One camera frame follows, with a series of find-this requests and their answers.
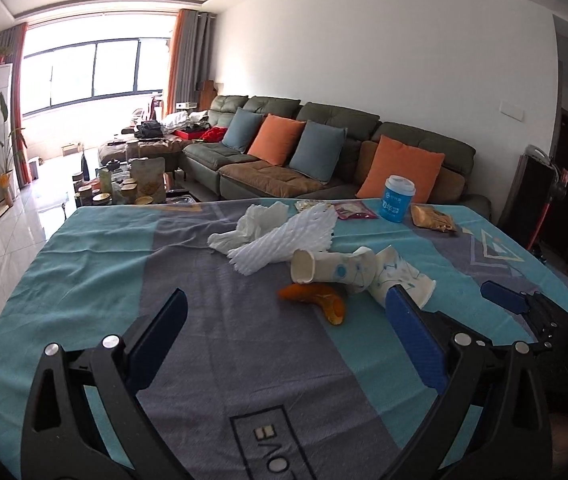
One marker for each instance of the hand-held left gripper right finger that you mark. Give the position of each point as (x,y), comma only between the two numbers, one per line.
(414,340)

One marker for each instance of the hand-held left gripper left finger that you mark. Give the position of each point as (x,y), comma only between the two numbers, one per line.
(156,340)

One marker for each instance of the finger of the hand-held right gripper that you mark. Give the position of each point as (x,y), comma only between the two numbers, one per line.
(504,297)

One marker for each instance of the orange curved peel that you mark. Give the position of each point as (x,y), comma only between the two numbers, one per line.
(321,297)

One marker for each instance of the white tissue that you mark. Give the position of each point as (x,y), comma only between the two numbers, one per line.
(254,225)

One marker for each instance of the white foam fruit net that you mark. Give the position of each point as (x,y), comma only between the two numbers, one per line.
(289,240)

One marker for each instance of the blue grey printed tablecloth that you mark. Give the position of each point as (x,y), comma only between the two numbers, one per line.
(244,340)

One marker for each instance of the dark folded cart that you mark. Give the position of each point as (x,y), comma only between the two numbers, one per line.
(526,195)

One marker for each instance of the orange snack packet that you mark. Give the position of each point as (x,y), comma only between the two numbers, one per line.
(433,219)

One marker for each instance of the red stick vacuum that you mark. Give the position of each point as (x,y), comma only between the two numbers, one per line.
(554,200)

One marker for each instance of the blue paper cup white lid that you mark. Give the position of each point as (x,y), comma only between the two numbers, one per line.
(398,200)

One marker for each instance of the red snack packet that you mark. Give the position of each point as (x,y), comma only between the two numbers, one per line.
(356,210)

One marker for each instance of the cluttered coffee table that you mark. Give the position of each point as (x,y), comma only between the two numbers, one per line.
(138,185)

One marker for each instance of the wide orange cushion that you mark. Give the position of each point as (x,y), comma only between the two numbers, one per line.
(401,170)

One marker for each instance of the beige snack packet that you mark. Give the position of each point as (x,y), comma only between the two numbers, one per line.
(314,205)

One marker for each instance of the brown ottoman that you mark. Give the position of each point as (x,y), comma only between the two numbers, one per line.
(133,149)

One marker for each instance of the green sofa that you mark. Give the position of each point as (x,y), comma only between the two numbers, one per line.
(404,130)

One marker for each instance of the brown seat pad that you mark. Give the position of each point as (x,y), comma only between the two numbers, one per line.
(269,175)

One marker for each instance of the black bag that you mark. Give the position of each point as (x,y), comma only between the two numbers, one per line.
(148,130)

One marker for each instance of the large blue grey cushion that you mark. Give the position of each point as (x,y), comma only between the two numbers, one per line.
(316,152)

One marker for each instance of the red cloth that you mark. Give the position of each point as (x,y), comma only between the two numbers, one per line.
(213,134)

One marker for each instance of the white clothes pile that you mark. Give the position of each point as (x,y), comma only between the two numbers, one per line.
(183,120)

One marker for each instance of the small blue grey cushion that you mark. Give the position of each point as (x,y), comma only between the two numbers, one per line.
(241,130)

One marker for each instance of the narrow orange cushion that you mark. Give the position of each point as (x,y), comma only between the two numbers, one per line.
(276,140)

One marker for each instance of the tall leafy plant in vase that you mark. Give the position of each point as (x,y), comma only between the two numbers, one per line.
(6,160)

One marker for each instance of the wooden cabinet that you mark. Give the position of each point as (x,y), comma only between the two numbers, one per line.
(211,95)

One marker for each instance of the grey orange curtain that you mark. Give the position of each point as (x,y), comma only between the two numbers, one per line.
(188,60)
(13,110)

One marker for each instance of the black framed window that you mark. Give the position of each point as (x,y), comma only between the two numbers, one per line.
(93,72)

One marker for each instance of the small potted plant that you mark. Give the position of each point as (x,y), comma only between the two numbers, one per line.
(1,55)

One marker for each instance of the white wall switch plate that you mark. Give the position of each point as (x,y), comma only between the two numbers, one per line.
(511,111)

